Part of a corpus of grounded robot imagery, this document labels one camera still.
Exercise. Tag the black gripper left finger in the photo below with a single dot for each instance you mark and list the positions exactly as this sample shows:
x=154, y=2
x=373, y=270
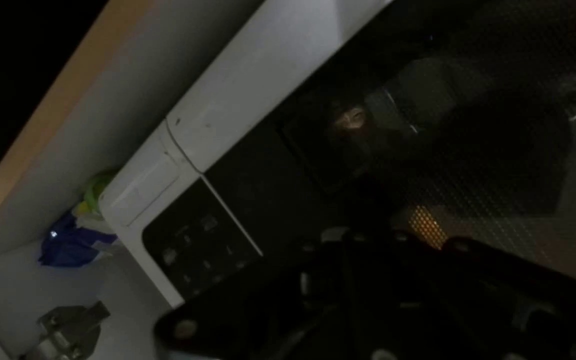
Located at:
x=268, y=307

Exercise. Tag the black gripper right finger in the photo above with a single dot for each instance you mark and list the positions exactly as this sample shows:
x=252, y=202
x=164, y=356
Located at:
x=489, y=312

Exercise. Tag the white microwave oven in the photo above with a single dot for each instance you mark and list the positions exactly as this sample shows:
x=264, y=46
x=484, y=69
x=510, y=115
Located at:
x=254, y=87

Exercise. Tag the metal cabinet door hinge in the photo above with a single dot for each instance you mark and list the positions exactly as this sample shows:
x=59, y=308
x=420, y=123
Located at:
x=68, y=330

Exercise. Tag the small blue package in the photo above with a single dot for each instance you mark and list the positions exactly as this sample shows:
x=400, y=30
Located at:
x=75, y=243

